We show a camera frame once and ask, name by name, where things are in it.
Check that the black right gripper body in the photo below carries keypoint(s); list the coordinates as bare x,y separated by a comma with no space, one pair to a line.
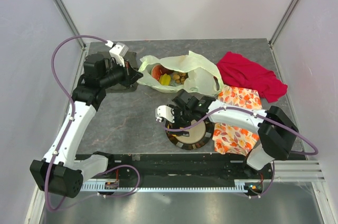
182,117

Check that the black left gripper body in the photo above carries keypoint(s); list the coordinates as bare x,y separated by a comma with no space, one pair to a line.
119,74

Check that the pale green plastic bag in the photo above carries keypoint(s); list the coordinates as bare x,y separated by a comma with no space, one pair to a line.
203,75

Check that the yellow fake starfruit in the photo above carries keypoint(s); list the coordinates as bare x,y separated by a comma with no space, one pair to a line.
165,79

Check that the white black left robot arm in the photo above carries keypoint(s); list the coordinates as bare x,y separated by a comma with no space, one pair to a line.
57,172

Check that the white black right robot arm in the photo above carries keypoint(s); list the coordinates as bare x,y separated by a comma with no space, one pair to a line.
265,135

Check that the red fake peach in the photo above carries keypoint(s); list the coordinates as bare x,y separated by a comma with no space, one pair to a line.
159,70

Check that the brown fake walnuts cluster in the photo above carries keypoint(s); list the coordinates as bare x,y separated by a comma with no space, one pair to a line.
179,77

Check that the dark olive cloth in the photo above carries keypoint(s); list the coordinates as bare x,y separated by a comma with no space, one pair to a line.
118,88

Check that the cream plate with dark rim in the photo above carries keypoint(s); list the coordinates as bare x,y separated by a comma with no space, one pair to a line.
198,136

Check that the orange floral cloth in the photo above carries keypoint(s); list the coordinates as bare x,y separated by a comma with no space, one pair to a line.
232,132

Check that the red cloth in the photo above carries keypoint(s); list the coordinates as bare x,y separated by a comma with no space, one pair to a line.
238,71

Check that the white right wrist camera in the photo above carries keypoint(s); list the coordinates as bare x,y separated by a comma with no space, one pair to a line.
164,112

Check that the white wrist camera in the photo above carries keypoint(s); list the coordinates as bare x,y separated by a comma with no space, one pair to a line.
164,112
118,52

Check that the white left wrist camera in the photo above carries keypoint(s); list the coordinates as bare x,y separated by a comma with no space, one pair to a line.
118,52

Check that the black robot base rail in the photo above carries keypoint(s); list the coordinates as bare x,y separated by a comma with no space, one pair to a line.
184,169

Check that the grey slotted cable duct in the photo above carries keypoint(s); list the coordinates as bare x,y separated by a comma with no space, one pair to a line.
107,186

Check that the left aluminium frame post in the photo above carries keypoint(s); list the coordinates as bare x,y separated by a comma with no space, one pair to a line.
66,16

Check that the aluminium frame post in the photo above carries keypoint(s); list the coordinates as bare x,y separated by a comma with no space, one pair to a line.
283,21
66,16

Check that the right aluminium frame post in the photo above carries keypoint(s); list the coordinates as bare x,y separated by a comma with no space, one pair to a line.
283,21

